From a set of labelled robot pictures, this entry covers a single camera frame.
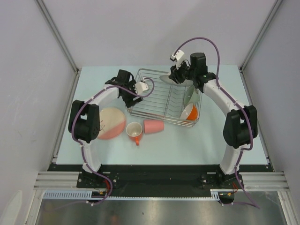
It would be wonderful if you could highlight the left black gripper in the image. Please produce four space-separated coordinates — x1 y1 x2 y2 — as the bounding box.
122 80 143 108

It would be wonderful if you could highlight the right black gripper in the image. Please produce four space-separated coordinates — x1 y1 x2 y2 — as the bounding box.
169 59 196 84

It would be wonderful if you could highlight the green bowl brown rim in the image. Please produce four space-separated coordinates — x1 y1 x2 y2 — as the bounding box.
183 86 200 106

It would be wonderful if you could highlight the pink plastic cup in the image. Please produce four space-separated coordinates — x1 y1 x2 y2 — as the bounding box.
143 120 165 134

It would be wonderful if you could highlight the large white grey-rimmed plate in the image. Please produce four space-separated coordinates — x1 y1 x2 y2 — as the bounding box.
159 75 193 87

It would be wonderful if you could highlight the beige and pink floral plate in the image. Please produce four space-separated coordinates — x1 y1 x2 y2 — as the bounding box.
97 107 126 140

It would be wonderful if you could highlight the metal wire dish rack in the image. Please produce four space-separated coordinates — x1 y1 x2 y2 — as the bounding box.
127 68 202 127

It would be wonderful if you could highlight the white and orange bowl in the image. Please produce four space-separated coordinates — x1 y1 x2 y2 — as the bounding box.
180 103 198 121

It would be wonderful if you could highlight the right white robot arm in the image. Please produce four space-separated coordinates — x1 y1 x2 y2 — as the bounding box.
169 50 258 188

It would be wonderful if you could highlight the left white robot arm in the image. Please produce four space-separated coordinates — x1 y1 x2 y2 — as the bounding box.
68 69 149 188

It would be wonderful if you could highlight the orange mug white inside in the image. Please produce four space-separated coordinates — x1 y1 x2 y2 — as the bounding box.
126 122 143 146

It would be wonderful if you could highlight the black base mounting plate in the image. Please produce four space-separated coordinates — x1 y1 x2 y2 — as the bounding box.
48 164 272 198

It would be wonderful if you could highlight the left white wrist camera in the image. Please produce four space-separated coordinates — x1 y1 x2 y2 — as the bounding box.
135 82 149 96

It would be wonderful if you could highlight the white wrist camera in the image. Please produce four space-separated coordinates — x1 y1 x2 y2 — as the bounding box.
170 50 186 69
135 82 149 96

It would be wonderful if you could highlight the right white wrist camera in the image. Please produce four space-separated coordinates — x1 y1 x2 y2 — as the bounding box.
170 50 186 69

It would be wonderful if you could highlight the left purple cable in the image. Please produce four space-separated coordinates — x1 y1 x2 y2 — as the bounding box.
42 77 155 210

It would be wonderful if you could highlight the purple cable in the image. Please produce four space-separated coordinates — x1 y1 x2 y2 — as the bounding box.
42 77 155 210
173 37 261 209

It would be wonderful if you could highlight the right aluminium frame post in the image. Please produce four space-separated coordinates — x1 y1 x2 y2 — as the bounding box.
240 0 284 72

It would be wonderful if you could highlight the aluminium frame post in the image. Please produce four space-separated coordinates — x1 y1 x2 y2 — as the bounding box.
240 0 284 72
34 0 79 74

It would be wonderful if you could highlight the aluminium front rail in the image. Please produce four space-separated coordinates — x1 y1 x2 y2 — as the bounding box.
34 172 79 190

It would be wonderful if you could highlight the white slotted cable duct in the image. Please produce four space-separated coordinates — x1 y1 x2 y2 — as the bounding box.
43 189 233 201

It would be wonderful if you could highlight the left aluminium frame post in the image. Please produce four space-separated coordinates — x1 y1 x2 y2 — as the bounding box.
34 0 79 74

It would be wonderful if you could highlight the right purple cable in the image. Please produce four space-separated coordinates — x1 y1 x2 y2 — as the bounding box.
173 37 261 209

